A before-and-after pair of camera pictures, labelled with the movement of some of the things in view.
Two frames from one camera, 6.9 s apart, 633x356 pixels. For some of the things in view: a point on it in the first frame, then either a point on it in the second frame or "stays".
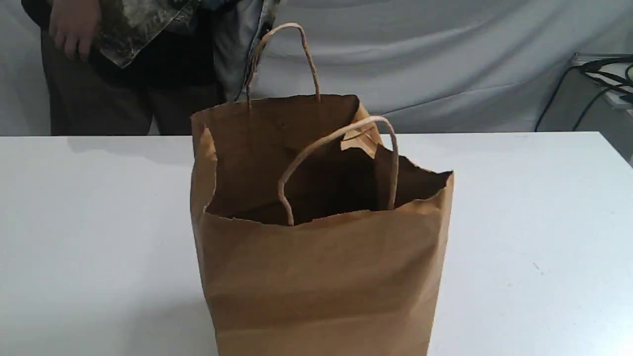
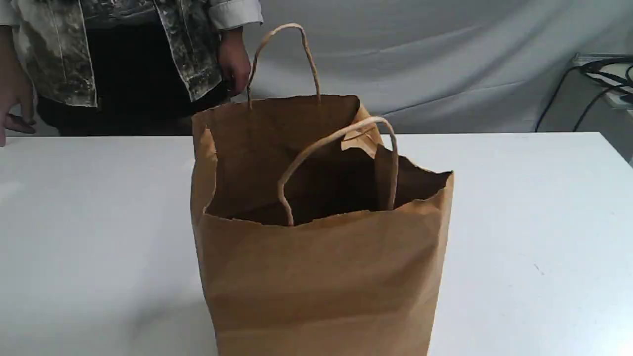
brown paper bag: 314,244 stays
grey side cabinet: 596,95 stays
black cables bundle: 612,69 stays
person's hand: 74,25 → 17,93
